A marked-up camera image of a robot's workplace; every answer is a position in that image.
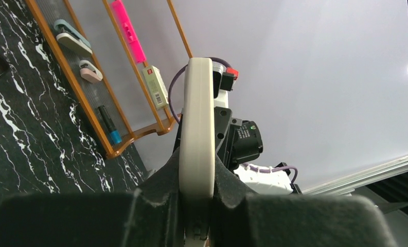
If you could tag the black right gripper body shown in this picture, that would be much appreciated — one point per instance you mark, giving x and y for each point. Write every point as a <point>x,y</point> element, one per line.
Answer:
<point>211,138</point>

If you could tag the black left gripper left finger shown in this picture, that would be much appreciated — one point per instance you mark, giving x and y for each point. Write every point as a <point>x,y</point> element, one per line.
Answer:
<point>148,216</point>

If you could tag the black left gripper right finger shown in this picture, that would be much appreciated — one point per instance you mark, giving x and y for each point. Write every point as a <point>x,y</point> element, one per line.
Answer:
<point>242,217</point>

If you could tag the beige phone case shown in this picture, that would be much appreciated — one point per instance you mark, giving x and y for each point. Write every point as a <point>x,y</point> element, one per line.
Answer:
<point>197,187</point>

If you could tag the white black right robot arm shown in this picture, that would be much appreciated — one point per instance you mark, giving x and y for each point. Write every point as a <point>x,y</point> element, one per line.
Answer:
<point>278,180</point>

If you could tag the black blue marker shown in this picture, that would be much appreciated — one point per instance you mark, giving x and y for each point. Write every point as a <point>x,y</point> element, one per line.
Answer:
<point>112,131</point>

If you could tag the white box on rack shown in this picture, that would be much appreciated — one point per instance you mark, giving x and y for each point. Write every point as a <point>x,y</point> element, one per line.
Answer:
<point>156,86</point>

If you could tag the pink highlighter pen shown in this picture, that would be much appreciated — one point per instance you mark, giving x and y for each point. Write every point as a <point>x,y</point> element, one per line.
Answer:
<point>128,31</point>

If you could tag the teal grey stapler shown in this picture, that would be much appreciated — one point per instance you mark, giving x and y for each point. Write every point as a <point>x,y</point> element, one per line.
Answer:
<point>71,38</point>

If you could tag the orange wooden tiered rack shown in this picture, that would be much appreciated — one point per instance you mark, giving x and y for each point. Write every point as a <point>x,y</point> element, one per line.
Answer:
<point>92,95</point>

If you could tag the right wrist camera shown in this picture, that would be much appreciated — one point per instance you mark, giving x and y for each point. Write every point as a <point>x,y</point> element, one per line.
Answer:
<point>224,80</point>

